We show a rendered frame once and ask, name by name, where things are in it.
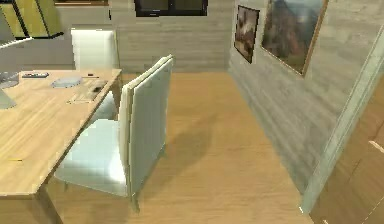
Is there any white padded chair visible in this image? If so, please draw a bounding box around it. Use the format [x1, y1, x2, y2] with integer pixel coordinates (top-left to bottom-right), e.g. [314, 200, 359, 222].
[54, 54, 175, 213]
[70, 27, 120, 123]

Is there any black framed window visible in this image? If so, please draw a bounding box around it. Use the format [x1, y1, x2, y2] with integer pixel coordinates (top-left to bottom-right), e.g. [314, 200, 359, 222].
[134, 0, 209, 18]

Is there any grey round plate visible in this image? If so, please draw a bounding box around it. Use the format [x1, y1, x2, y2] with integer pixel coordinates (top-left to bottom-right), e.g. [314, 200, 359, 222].
[50, 76, 83, 89]

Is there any light wooden table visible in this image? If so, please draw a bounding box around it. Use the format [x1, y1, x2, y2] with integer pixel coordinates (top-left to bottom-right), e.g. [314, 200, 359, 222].
[0, 68, 123, 224]

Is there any dark remote control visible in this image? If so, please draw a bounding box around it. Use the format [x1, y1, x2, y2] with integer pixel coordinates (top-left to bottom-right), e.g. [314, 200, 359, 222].
[21, 72, 50, 79]

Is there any brown wooden room door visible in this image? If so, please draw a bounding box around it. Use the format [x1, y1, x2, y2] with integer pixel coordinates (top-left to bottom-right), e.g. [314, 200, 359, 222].
[300, 24, 384, 224]

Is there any grey laptop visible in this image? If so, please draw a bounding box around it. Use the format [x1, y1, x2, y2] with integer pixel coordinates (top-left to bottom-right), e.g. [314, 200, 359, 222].
[0, 37, 34, 110]

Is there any dark framed wall picture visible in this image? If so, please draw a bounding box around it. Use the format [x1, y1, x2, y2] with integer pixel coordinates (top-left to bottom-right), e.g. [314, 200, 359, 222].
[233, 4, 261, 65]

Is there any wood framed wall picture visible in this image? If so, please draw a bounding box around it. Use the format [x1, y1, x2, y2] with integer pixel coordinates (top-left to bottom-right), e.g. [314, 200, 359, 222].
[260, 0, 330, 77]

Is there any yellow cabinet with black frame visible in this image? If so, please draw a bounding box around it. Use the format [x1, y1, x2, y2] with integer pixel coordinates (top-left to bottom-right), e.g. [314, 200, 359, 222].
[0, 0, 65, 40]

